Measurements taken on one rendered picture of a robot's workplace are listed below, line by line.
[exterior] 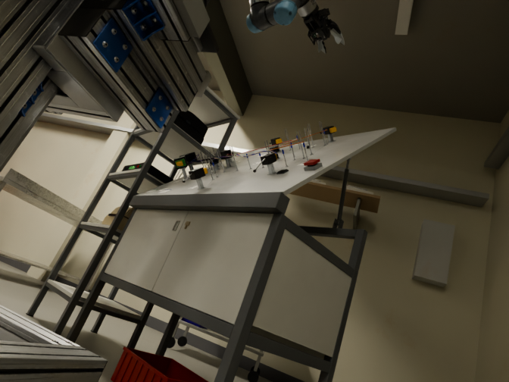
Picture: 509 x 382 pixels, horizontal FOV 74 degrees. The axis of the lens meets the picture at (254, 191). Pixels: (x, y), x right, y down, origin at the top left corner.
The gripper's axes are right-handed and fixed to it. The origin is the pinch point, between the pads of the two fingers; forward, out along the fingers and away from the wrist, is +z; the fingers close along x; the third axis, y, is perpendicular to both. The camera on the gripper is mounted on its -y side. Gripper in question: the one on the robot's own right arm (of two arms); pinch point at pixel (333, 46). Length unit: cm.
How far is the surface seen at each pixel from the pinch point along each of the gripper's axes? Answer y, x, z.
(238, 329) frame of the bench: 117, -18, 4
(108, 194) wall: -52, -451, 110
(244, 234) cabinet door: 84, -27, 5
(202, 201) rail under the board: 69, -54, 1
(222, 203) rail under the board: 72, -40, 1
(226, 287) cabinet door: 105, -28, 5
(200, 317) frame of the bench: 115, -37, 5
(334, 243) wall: -26, -137, 261
